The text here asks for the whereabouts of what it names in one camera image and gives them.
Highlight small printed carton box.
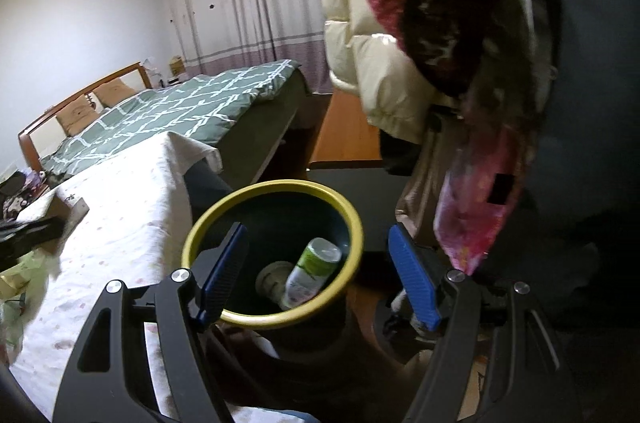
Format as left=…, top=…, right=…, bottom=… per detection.
left=47, top=195, right=89, bottom=230

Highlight green label bottle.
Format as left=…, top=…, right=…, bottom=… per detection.
left=280, top=238, right=342, bottom=310

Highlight yellow rim trash bin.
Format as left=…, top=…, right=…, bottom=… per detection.
left=181, top=179, right=364, bottom=360

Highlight dark clothes on nightstand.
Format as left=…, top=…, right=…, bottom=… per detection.
left=1, top=170, right=47, bottom=221

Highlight beige hanging bag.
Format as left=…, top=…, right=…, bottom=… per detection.
left=395, top=123, right=457, bottom=247

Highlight pink floral cloth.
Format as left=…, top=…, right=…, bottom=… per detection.
left=433, top=125, right=526, bottom=276

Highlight white floral tablecloth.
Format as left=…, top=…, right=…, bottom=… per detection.
left=10, top=132, right=222, bottom=419

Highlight left brown pillow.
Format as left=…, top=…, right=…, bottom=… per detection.
left=55, top=94, right=100, bottom=137

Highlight brown pillow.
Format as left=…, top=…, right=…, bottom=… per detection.
left=93, top=78, right=137, bottom=109
left=55, top=94, right=100, bottom=137

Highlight wooden low cabinet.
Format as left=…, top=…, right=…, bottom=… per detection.
left=308, top=89, right=383, bottom=170

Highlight right brown pillow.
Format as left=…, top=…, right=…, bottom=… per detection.
left=93, top=78, right=137, bottom=109

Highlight wooden bed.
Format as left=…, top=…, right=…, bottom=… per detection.
left=18, top=59, right=309, bottom=188

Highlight green plaid duvet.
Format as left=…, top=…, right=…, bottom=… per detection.
left=41, top=59, right=307, bottom=179

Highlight cream puffer jacket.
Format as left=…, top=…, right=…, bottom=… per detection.
left=321, top=0, right=436, bottom=144

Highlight cardboard box by bed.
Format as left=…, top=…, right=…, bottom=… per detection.
left=169, top=56, right=186, bottom=77

